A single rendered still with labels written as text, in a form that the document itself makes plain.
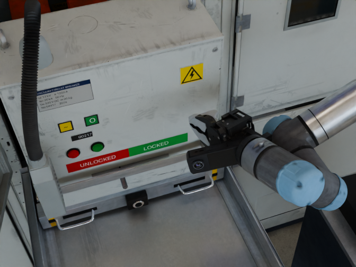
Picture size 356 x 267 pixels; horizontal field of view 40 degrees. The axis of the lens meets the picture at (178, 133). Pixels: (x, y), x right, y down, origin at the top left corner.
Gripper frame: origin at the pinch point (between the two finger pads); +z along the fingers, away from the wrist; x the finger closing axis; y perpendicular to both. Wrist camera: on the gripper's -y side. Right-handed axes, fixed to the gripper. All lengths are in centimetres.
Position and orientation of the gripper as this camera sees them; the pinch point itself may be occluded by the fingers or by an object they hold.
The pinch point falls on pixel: (189, 122)
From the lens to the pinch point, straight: 111.3
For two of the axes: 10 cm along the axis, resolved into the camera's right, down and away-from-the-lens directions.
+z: -5.2, -3.7, 7.7
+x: -2.0, -8.2, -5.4
